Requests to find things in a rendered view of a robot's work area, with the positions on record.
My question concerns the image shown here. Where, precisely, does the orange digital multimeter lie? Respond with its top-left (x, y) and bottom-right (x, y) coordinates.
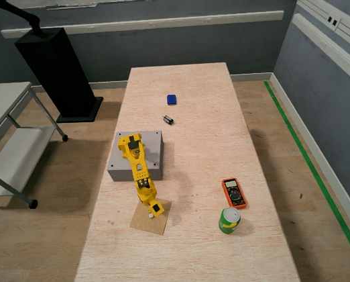
top-left (221, 178), bottom-right (247, 209)

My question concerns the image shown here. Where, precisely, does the tan mat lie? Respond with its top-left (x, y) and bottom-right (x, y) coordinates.
top-left (129, 197), bottom-right (172, 236)

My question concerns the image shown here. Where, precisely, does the blue flat block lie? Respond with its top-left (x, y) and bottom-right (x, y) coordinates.
top-left (167, 95), bottom-right (176, 105)

